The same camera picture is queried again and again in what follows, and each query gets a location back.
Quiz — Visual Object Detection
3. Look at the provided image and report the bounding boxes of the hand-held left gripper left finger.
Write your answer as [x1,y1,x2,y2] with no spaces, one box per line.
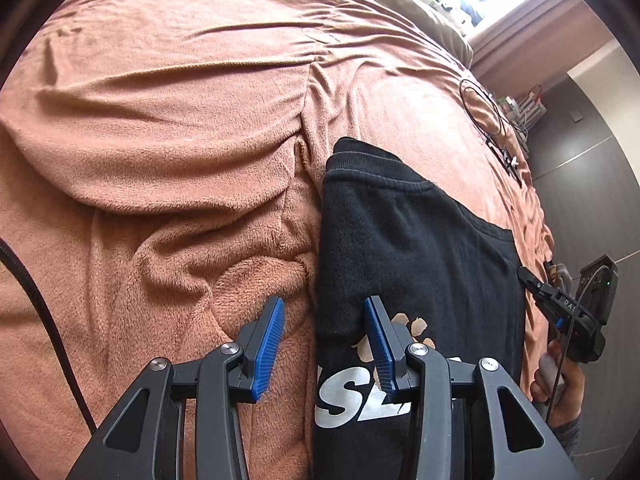
[65,295,286,480]

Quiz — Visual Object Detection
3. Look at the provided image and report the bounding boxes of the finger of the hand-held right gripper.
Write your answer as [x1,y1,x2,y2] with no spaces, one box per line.
[516,266,561,307]

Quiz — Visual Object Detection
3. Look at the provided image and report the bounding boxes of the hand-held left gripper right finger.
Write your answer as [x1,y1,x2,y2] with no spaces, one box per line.
[363,296,581,480]

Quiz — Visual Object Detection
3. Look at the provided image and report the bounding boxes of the black printed t-shirt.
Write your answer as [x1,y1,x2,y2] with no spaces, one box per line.
[312,137,528,480]

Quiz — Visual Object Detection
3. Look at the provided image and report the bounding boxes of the person's right forearm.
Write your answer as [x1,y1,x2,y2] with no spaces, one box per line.
[547,417,583,453]

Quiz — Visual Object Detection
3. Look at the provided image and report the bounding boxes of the person's right hand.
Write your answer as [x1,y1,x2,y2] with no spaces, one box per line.
[530,337,586,426]

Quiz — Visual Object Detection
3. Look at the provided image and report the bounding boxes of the white nightstand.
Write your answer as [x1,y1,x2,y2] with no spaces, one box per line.
[500,87,546,153]

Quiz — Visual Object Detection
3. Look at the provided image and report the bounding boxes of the brown fleece blanket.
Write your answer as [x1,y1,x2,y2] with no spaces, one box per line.
[0,0,556,480]

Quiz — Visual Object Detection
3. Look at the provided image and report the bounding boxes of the pink curtain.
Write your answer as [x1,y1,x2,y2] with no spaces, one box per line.
[470,0,621,81]

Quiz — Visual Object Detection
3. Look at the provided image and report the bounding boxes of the beige duvet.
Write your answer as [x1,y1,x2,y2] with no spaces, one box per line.
[310,0,476,66]

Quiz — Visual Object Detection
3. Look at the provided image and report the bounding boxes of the thin black cable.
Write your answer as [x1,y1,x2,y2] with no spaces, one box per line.
[459,77,523,183]

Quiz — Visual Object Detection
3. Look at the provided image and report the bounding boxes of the thick black gripper cable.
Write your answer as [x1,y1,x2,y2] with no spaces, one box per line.
[0,240,98,433]

